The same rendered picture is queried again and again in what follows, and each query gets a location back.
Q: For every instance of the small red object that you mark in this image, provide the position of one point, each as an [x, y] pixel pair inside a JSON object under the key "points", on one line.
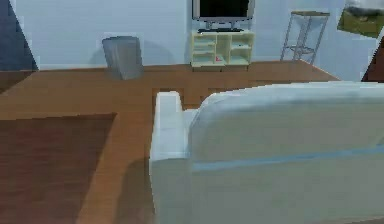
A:
{"points": [[218, 59]]}

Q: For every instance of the grey television set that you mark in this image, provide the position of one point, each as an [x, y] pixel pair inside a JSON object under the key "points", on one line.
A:
{"points": [[222, 9]]}

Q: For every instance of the dark brown door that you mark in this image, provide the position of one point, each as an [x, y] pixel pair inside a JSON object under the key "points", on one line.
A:
{"points": [[376, 65]]}

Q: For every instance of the white sofa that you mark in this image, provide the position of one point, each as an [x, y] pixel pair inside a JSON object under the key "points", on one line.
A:
{"points": [[266, 150]]}

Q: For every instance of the pale yellow television stand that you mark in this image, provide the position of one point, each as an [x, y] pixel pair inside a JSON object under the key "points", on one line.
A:
{"points": [[222, 47]]}

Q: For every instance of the grey metal side table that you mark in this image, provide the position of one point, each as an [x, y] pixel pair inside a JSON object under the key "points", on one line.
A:
{"points": [[304, 36]]}

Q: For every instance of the framed landscape picture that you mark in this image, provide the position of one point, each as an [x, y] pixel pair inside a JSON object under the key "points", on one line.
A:
{"points": [[361, 20]]}

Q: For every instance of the grey bin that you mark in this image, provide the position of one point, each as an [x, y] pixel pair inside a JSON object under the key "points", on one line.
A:
{"points": [[122, 57]]}

